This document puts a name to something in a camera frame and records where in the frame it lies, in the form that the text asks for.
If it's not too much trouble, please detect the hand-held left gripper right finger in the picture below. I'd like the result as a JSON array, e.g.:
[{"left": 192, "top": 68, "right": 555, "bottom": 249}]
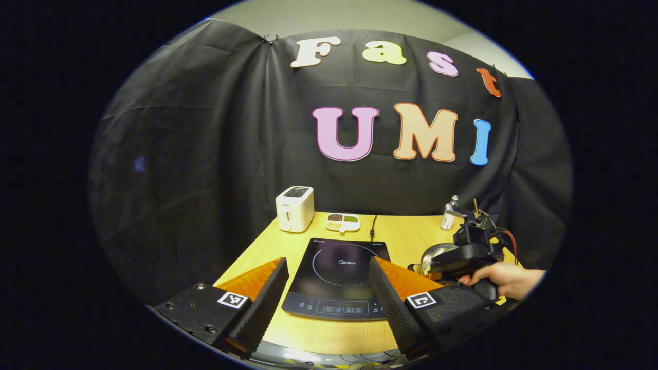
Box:
[{"left": 369, "top": 257, "right": 507, "bottom": 360}]

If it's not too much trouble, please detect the white toaster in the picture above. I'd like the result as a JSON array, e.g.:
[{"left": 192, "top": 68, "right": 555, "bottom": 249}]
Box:
[{"left": 275, "top": 186, "right": 315, "bottom": 233}]

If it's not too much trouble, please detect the small clear plastic bottle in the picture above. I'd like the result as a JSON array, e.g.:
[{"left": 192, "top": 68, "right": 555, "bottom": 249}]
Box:
[{"left": 441, "top": 195, "right": 460, "bottom": 230}]

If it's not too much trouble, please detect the white divided plate of beans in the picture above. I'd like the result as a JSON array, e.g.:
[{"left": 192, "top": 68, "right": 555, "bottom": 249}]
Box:
[{"left": 325, "top": 213, "right": 361, "bottom": 233}]

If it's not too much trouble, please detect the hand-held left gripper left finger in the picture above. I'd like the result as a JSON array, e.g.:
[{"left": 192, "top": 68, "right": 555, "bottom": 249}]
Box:
[{"left": 153, "top": 257, "right": 290, "bottom": 359}]

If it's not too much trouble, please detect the black induction cooktop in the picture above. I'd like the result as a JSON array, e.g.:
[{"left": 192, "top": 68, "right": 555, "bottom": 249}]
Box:
[{"left": 281, "top": 237, "right": 391, "bottom": 322}]

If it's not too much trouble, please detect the red and black gripper cable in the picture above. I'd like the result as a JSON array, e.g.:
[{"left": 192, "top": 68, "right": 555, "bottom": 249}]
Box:
[{"left": 491, "top": 229, "right": 519, "bottom": 265}]

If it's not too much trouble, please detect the steel pot with black handle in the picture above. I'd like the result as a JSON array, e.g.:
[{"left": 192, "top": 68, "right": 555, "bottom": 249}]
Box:
[{"left": 408, "top": 243, "right": 463, "bottom": 281}]

